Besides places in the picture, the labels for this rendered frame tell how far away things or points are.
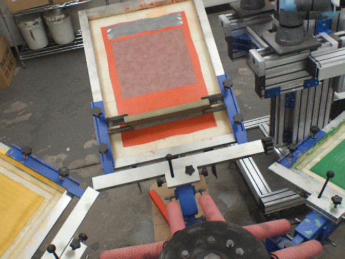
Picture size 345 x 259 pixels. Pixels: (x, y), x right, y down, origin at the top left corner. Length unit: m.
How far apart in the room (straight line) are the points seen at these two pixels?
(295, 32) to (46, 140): 2.59
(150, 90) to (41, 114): 2.62
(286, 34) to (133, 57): 0.76
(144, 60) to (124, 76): 0.12
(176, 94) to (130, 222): 1.39
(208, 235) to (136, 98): 0.81
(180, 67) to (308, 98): 1.04
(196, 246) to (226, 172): 2.01
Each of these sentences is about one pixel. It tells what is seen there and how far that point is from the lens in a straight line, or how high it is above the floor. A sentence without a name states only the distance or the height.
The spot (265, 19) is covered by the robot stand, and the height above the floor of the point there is 1.18.
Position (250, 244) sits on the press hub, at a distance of 1.09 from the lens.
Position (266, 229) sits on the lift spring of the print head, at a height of 1.16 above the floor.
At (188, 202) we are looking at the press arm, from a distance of 1.50.
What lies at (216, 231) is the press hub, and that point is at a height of 1.31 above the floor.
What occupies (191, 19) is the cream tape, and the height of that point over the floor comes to 1.45.
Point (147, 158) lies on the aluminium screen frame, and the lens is 1.59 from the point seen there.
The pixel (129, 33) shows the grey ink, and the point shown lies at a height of 1.45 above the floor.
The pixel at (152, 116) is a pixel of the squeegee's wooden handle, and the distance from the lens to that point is 1.57.
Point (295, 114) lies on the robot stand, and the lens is 2.58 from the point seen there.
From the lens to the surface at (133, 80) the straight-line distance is 1.76.
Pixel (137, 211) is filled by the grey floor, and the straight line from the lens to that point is 2.92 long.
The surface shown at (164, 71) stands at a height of 1.33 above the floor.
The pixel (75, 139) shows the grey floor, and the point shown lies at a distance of 3.72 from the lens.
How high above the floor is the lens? 2.22
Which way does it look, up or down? 39 degrees down
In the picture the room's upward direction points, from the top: 10 degrees counter-clockwise
